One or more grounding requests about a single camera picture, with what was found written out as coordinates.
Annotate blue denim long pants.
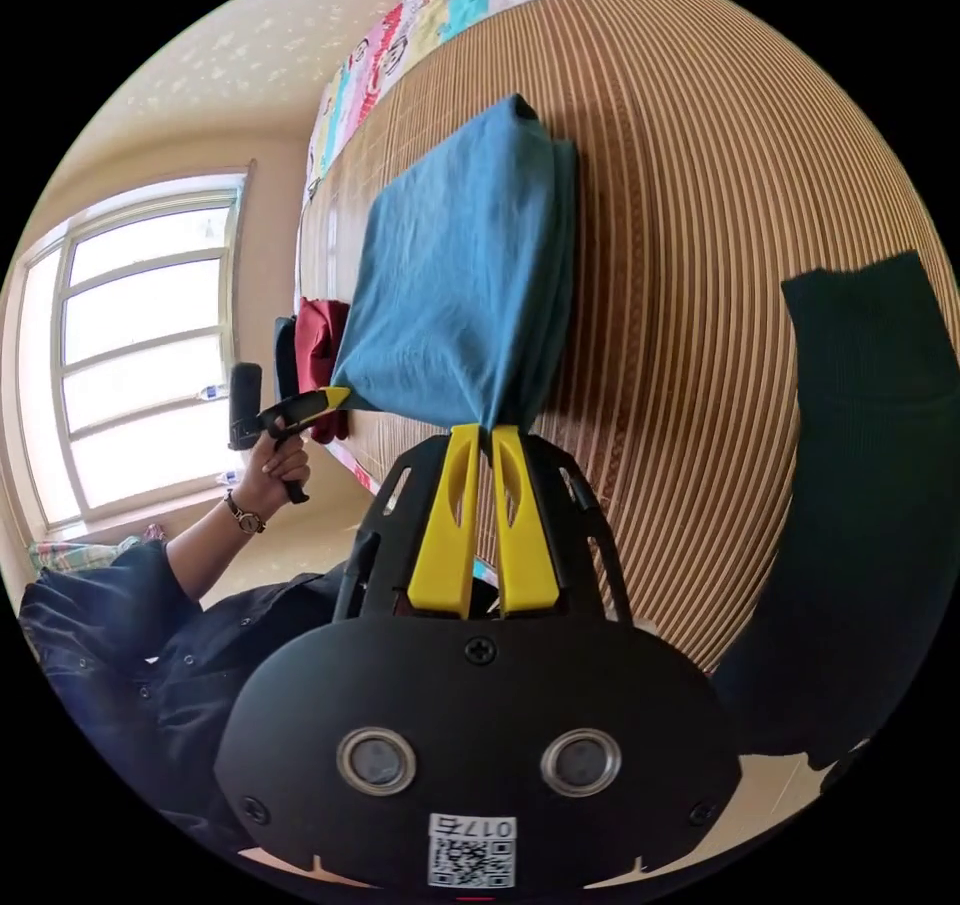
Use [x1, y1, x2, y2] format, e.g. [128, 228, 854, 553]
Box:
[329, 92, 580, 432]

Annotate pile of clothes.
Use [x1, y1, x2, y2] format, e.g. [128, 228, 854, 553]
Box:
[272, 297, 355, 446]

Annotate dark green sweater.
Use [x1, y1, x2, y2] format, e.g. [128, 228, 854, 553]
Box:
[707, 250, 960, 773]

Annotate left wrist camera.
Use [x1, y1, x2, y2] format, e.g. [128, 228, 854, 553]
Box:
[227, 361, 265, 453]

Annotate person's body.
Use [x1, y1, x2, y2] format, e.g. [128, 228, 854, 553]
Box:
[17, 540, 376, 855]

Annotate person's left hand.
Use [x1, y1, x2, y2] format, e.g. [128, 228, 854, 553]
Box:
[236, 430, 313, 518]

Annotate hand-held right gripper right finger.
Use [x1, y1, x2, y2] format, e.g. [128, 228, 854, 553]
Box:
[489, 424, 562, 619]

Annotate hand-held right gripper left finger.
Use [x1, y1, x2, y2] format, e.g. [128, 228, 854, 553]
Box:
[406, 424, 481, 619]

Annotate window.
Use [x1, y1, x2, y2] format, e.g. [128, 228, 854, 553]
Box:
[13, 166, 250, 533]

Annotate person's left forearm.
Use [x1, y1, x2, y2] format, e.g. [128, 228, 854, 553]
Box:
[164, 487, 268, 603]

